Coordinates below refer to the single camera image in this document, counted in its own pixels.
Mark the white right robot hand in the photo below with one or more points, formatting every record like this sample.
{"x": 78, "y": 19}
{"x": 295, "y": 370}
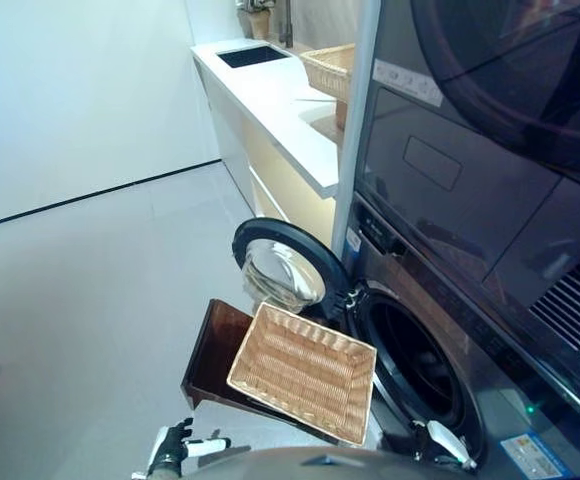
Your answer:
{"x": 447, "y": 440}

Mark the black and white left hand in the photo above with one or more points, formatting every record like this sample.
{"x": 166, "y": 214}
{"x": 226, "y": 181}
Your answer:
{"x": 170, "y": 447}

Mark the white energy label sticker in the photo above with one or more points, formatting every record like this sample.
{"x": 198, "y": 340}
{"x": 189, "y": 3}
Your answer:
{"x": 535, "y": 457}

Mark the brown translucent stool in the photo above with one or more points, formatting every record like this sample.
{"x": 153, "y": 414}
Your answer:
{"x": 215, "y": 350}

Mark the grey robot torso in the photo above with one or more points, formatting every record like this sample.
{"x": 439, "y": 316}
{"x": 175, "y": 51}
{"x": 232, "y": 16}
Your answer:
{"x": 295, "y": 465}

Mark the wicker laundry basket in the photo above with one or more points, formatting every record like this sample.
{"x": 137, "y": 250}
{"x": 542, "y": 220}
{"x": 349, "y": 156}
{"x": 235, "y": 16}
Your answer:
{"x": 305, "y": 370}

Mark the round glass washer door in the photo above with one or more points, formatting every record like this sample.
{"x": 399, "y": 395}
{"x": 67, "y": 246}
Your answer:
{"x": 290, "y": 270}

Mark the blue and white sticker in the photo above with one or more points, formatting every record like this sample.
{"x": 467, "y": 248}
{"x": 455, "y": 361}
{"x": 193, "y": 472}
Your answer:
{"x": 352, "y": 240}

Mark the white vertical side panel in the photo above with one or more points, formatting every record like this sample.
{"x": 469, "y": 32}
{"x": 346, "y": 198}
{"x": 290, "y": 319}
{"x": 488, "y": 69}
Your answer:
{"x": 360, "y": 125}

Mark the white counter cabinet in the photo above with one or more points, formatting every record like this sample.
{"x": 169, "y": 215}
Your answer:
{"x": 270, "y": 100}

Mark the small wicker basket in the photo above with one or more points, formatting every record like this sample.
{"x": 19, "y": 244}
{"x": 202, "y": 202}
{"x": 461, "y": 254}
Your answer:
{"x": 330, "y": 67}

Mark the black square sink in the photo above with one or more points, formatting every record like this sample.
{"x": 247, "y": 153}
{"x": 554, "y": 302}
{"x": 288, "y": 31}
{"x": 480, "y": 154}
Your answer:
{"x": 252, "y": 54}

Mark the metal faucet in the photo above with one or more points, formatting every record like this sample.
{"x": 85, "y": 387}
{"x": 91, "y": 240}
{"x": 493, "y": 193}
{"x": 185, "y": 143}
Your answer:
{"x": 286, "y": 25}

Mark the potted white flowers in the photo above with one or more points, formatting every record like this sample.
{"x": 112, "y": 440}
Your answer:
{"x": 257, "y": 17}

